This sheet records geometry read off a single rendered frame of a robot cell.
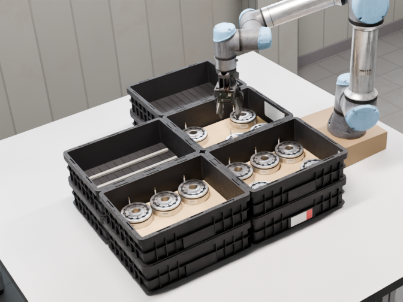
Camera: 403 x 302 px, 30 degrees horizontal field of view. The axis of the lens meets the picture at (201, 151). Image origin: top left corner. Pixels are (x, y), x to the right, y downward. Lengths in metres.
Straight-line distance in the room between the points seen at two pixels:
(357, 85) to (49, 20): 1.93
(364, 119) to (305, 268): 0.60
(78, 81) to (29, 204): 1.53
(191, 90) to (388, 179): 0.91
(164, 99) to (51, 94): 1.21
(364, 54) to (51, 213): 1.24
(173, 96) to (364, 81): 0.88
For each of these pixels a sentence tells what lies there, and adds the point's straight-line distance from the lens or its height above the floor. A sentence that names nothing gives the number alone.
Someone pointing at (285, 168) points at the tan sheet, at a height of 0.83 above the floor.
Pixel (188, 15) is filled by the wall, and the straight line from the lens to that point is 4.48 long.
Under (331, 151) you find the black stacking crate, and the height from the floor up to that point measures 0.90.
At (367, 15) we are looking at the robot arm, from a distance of 2.52.
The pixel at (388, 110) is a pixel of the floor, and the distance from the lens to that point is 4.68.
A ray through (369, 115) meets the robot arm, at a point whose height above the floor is 0.97.
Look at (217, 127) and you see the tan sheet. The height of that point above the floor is 0.83.
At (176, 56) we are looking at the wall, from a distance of 4.52.
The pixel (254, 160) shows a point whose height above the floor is 0.86.
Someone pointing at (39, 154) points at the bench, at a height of 0.70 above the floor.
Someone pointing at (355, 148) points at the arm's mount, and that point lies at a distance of 2.89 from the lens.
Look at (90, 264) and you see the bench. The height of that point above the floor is 0.70.
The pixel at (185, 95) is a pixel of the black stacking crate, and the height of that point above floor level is 0.83.
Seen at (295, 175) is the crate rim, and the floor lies 0.93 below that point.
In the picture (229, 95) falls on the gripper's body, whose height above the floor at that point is 1.09.
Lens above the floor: 2.34
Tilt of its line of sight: 33 degrees down
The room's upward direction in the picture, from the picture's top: 4 degrees counter-clockwise
